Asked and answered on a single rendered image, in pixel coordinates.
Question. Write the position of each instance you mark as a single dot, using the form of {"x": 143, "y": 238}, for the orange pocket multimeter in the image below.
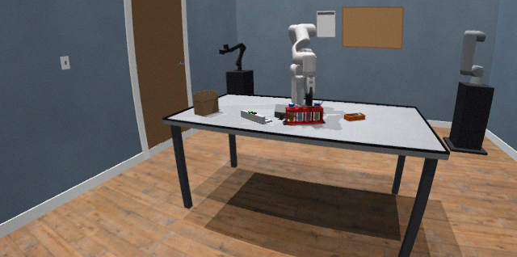
{"x": 354, "y": 116}

